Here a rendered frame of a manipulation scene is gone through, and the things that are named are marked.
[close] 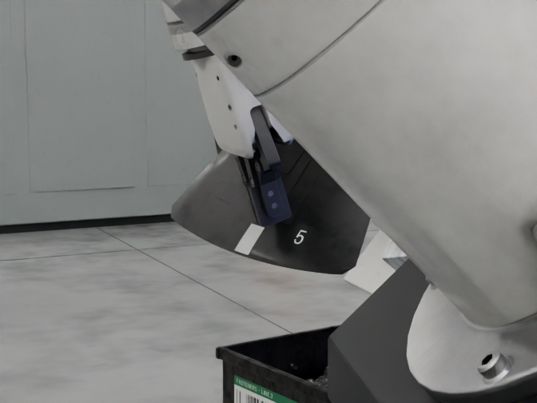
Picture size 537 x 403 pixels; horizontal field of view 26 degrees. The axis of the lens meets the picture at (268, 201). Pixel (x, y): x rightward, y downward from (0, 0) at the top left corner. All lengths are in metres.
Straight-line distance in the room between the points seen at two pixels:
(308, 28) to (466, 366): 0.16
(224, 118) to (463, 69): 0.62
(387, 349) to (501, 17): 0.21
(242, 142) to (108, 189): 5.85
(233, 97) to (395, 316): 0.44
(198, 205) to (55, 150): 5.59
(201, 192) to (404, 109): 0.75
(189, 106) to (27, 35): 1.05
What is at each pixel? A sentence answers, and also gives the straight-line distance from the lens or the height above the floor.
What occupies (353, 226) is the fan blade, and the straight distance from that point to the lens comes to 1.09.
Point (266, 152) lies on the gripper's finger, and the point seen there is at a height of 1.03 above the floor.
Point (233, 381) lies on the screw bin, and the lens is 0.97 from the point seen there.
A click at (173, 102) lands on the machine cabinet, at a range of 6.94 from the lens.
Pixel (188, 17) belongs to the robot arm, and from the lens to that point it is 0.47.
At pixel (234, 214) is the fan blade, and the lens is 1.14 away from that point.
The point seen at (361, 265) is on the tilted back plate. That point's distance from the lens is 1.44.
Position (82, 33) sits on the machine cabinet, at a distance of 6.76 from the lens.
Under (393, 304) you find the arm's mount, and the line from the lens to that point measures 0.64.
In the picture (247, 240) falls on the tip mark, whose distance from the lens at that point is 1.12.
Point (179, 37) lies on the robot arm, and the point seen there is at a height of 1.13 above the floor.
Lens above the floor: 1.14
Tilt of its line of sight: 8 degrees down
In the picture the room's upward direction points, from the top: straight up
